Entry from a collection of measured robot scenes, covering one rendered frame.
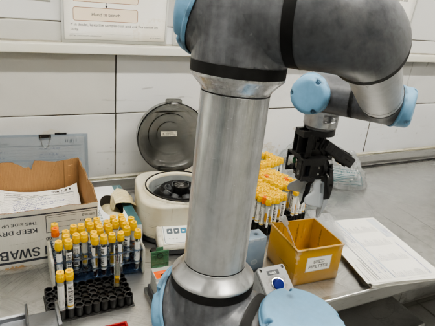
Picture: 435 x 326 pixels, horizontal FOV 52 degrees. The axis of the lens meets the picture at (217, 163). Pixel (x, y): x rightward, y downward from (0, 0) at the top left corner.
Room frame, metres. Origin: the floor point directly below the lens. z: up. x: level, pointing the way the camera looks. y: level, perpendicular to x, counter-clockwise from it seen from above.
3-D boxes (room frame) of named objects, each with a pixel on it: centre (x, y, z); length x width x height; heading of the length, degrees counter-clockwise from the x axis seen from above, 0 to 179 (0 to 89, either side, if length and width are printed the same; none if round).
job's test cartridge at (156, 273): (0.77, 0.09, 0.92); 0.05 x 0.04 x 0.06; 26
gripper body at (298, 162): (0.95, -0.21, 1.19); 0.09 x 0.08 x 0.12; 114
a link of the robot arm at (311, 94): (0.85, -0.19, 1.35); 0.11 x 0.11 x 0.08; 65
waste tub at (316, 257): (0.96, -0.24, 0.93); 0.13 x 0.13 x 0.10; 24
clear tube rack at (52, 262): (0.86, 0.26, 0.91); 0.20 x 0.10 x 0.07; 117
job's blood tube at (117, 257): (0.78, 0.19, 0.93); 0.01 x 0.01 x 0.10
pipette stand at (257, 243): (0.92, -0.08, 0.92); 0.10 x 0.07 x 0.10; 119
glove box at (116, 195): (1.06, 0.27, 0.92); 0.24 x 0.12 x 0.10; 27
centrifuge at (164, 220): (1.11, 0.09, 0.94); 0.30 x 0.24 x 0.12; 18
